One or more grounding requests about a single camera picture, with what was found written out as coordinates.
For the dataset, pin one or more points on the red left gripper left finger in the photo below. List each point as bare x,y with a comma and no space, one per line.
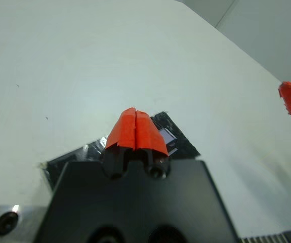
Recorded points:
125,131

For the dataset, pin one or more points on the black box lid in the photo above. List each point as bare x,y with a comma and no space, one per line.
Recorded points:
183,146

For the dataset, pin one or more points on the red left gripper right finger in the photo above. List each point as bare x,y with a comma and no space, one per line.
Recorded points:
149,136

